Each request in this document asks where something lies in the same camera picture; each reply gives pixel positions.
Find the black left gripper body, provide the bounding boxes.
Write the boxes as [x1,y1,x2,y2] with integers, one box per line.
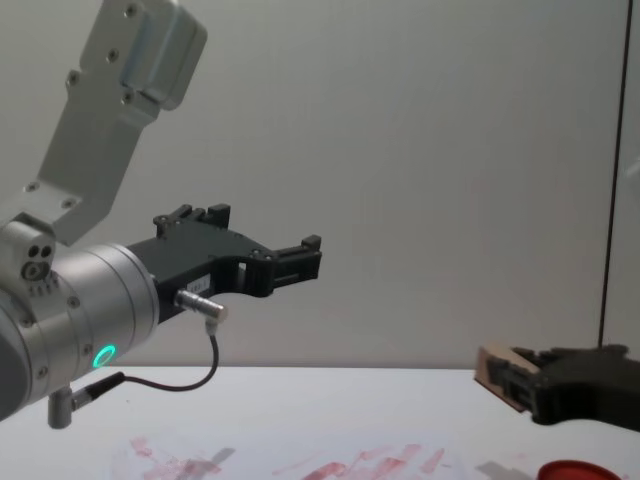
[127,229,275,325]

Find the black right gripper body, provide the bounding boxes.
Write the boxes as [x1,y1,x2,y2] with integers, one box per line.
[531,343,640,434]

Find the small wooden block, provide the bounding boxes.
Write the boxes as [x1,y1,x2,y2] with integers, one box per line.
[473,340,542,414]

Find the red round lid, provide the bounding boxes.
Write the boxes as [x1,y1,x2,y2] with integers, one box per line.
[536,460,622,480]

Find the white stained table cloth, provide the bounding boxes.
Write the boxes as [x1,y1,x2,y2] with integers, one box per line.
[0,366,640,480]

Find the thin dark vertical pole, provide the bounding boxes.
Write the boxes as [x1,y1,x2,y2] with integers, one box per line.
[596,0,634,352]

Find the thin dark gripper cable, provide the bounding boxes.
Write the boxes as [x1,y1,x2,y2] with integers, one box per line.
[47,288,231,430]

